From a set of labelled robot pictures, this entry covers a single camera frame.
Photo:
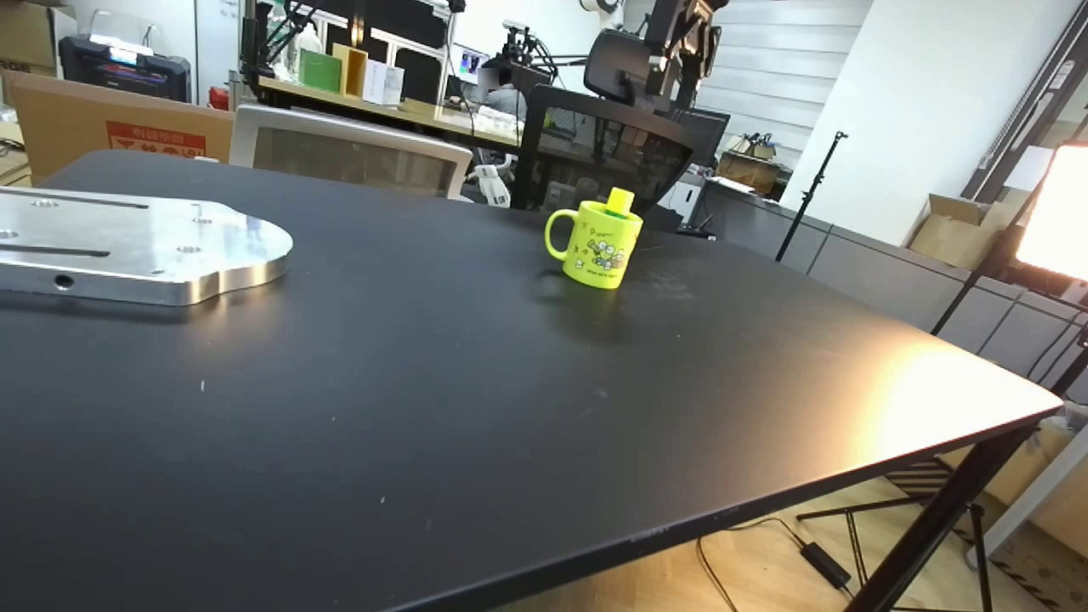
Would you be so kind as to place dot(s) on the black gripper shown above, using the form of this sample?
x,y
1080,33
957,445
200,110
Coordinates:
x,y
687,20

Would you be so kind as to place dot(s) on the yellow green mug cup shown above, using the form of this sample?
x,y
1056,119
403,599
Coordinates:
x,y
600,251

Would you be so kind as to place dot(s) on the black office chair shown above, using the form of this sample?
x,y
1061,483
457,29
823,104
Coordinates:
x,y
618,63
614,147

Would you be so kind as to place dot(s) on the black tripod pole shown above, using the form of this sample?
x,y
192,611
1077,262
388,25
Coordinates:
x,y
812,199

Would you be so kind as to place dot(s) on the grey low cabinets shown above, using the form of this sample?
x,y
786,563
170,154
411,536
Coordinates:
x,y
887,274

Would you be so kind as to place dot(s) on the wooden workbench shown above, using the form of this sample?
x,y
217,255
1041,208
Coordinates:
x,y
395,110

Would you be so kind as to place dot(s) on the open cardboard box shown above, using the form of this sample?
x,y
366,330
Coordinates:
x,y
957,231

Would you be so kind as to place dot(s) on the white framed mesh panel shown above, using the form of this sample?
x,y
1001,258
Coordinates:
x,y
340,154

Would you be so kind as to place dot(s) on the green box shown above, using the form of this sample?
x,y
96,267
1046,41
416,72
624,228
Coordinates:
x,y
320,70

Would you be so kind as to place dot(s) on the bright light panel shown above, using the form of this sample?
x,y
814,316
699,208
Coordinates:
x,y
1060,223

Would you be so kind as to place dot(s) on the black table leg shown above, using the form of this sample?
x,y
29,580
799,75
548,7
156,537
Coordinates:
x,y
939,512

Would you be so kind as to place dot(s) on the black equipment case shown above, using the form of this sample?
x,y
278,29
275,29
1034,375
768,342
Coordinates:
x,y
123,70

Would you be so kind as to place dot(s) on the cardboard box with red label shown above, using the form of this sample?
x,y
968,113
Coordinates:
x,y
80,125

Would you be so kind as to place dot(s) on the plain cardboard box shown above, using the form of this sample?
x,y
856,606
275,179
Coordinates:
x,y
24,36

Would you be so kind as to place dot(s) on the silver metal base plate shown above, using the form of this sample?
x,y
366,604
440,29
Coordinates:
x,y
138,241

